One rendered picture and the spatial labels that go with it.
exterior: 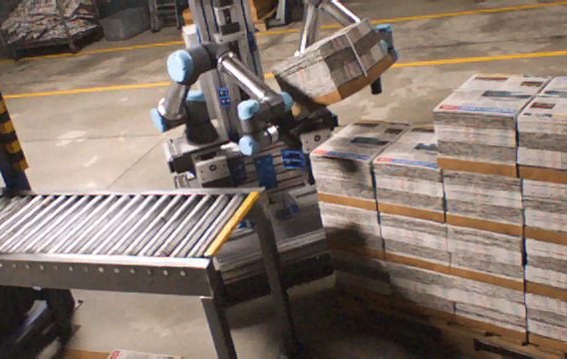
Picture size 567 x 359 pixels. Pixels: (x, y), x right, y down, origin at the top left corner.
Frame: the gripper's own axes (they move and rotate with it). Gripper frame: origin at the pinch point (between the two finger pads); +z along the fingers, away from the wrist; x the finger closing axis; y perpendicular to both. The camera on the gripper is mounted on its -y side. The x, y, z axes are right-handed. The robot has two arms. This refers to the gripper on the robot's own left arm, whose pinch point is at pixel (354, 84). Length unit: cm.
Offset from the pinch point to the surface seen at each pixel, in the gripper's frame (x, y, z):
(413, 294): 10, -84, 38
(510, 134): 79, -30, 36
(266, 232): -15, -33, 70
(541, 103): 87, -26, 25
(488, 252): 53, -70, 37
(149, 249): -19, -13, 116
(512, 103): 79, -23, 27
